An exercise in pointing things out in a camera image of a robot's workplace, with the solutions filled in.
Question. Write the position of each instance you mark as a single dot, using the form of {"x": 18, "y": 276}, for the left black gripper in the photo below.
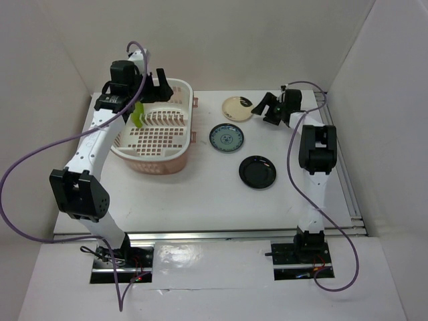
{"x": 159, "y": 93}

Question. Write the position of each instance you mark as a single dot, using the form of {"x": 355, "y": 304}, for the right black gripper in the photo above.
{"x": 271, "y": 100}

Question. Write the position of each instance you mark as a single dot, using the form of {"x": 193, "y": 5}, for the lime green plate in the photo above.
{"x": 137, "y": 114}

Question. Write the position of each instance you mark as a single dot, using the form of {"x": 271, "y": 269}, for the cream plate with black patch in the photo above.
{"x": 237, "y": 108}

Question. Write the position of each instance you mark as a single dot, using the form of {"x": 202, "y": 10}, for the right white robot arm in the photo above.
{"x": 317, "y": 156}

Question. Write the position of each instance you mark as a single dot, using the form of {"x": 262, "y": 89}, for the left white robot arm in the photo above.
{"x": 77, "y": 188}

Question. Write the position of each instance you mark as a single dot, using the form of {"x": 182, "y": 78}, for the white pink dish rack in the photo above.
{"x": 160, "y": 146}

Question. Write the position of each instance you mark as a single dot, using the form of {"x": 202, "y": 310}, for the blue patterned plate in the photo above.
{"x": 226, "y": 137}

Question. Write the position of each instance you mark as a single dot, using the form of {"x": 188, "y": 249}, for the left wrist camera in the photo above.
{"x": 138, "y": 57}

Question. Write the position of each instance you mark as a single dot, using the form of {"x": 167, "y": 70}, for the aluminium rail frame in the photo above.
{"x": 207, "y": 199}

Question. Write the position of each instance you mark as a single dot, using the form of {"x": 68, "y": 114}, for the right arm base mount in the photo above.
{"x": 288, "y": 265}

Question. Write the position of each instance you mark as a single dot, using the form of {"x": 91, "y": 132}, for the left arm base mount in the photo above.
{"x": 137, "y": 268}

